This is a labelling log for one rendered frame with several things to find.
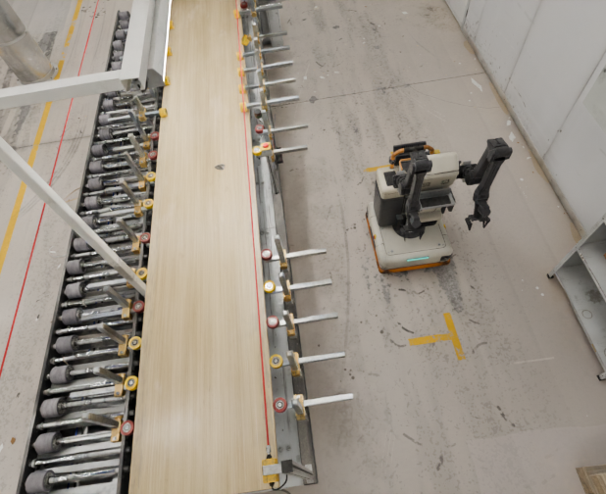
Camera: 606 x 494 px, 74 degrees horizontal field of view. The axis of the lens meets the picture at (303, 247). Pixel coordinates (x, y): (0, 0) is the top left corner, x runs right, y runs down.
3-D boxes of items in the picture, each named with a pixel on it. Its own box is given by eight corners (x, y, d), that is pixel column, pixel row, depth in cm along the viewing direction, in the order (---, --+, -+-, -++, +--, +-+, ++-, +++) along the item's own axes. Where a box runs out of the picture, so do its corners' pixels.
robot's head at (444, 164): (418, 156, 263) (425, 156, 248) (450, 151, 262) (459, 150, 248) (420, 178, 266) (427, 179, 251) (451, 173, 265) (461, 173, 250)
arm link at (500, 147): (505, 130, 220) (487, 133, 220) (514, 152, 215) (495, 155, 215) (479, 174, 261) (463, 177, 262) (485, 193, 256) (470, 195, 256)
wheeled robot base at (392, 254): (364, 215, 395) (365, 199, 373) (429, 206, 393) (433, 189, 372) (378, 276, 360) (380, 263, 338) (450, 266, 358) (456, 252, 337)
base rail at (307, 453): (258, 6, 498) (257, -3, 489) (318, 483, 232) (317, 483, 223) (252, 7, 498) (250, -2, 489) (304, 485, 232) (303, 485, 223)
